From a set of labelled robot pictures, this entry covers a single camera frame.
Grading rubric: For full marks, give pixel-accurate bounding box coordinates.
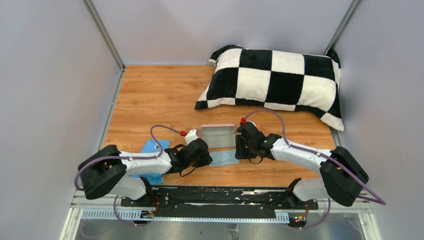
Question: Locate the light blue cleaning cloth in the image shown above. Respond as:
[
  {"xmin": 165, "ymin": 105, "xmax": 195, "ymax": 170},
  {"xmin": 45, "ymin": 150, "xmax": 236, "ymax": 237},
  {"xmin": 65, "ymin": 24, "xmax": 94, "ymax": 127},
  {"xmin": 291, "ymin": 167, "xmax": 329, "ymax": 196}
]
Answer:
[{"xmin": 209, "ymin": 150, "xmax": 240, "ymax": 167}]

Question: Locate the pink glasses case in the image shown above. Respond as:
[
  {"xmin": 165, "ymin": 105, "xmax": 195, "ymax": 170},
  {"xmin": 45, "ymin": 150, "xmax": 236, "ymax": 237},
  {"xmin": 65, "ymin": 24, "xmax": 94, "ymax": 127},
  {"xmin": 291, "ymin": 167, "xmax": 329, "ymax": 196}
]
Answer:
[{"xmin": 200, "ymin": 123, "xmax": 236, "ymax": 149}]

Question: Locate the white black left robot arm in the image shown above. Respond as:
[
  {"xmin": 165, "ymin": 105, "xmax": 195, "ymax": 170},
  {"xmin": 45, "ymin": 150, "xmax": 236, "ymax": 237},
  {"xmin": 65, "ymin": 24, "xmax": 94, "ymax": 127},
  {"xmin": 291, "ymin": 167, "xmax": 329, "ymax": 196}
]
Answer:
[{"xmin": 75, "ymin": 138, "xmax": 213, "ymax": 207}]

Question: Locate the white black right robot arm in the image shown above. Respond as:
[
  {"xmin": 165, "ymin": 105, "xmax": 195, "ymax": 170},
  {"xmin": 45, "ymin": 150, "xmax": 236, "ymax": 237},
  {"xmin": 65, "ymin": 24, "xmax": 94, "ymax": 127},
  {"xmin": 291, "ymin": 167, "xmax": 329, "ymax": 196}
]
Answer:
[{"xmin": 236, "ymin": 121, "xmax": 369, "ymax": 209}]

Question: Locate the blue patterned pouch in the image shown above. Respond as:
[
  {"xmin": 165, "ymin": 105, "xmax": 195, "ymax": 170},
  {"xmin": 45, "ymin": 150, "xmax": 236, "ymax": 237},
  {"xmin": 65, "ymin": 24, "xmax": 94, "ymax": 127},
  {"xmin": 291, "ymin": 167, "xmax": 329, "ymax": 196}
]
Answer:
[{"xmin": 129, "ymin": 139, "xmax": 172, "ymax": 185}]

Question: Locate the black white checkered pillow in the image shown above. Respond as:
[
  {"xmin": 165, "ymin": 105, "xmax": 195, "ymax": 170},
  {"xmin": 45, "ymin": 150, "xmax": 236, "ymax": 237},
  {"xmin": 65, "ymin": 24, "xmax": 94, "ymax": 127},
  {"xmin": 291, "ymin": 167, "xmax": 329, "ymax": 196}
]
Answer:
[{"xmin": 194, "ymin": 45, "xmax": 345, "ymax": 132}]

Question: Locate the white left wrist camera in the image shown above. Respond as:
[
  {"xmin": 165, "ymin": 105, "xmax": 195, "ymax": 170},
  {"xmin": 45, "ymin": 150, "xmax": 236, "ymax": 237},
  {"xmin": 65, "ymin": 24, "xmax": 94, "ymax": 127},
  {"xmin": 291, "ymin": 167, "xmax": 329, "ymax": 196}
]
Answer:
[{"xmin": 184, "ymin": 129, "xmax": 199, "ymax": 145}]

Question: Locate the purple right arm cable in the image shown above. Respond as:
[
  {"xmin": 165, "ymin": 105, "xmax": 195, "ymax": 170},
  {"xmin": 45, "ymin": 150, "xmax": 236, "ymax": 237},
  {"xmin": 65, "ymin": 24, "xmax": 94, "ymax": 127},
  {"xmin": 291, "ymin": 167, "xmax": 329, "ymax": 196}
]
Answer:
[{"xmin": 243, "ymin": 108, "xmax": 387, "ymax": 206}]

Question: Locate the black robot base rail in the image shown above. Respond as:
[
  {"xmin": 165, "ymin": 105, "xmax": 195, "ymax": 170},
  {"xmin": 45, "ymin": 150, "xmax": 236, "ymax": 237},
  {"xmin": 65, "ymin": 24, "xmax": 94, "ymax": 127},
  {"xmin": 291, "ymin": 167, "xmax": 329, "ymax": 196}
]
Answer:
[{"xmin": 71, "ymin": 184, "xmax": 374, "ymax": 229}]

